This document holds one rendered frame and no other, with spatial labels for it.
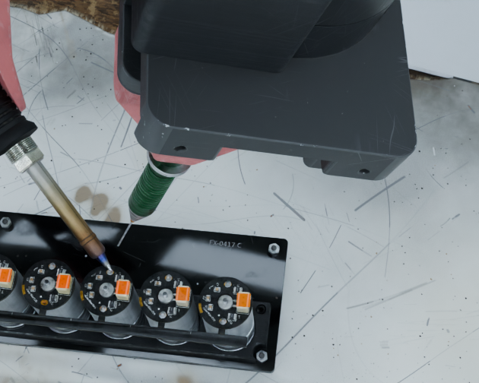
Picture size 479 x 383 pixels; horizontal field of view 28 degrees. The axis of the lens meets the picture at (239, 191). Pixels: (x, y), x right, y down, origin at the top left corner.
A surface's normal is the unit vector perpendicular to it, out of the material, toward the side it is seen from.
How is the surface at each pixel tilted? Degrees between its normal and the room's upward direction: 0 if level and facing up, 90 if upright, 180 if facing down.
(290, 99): 21
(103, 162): 0
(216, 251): 0
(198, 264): 0
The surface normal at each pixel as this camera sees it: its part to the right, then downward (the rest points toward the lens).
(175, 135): 0.03, 0.91
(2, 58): 0.61, 0.65
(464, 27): -0.04, -0.40
